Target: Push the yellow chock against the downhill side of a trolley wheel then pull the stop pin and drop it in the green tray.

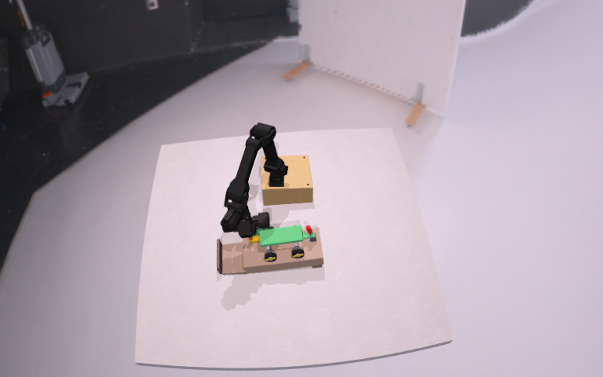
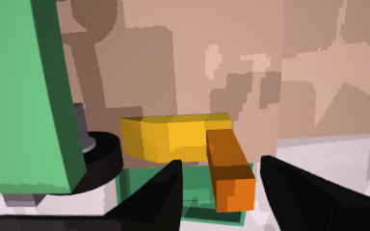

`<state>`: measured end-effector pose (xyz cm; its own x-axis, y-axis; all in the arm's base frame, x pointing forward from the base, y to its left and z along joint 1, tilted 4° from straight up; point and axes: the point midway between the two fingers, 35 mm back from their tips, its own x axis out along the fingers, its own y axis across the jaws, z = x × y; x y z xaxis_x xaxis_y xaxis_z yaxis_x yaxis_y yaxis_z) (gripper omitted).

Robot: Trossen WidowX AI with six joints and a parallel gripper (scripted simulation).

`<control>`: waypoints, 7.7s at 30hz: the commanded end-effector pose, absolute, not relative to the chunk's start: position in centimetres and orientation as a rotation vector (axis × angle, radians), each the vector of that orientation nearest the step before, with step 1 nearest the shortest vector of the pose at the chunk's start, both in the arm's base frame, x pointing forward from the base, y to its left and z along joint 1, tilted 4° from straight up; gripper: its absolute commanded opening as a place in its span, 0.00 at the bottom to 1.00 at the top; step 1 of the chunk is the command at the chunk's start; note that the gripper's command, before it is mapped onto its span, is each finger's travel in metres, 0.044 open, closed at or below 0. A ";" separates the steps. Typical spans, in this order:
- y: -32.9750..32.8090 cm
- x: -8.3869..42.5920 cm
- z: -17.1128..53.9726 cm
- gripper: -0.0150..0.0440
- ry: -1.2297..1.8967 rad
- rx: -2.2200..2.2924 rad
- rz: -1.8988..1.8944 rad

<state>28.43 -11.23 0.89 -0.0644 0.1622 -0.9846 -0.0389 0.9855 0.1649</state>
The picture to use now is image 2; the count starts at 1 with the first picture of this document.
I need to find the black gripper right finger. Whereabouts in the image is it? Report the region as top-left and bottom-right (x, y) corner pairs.
(260, 155), (370, 231)

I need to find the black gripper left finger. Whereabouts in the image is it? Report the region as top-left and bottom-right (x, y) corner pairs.
(0, 160), (183, 231)

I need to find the green tray rim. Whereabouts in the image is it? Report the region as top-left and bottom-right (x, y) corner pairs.
(115, 168), (246, 227)

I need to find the green tray floor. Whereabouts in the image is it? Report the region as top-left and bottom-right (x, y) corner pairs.
(125, 166), (216, 209)

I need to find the yellow block with orange handle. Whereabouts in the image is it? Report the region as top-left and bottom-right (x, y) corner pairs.
(119, 113), (256, 213)

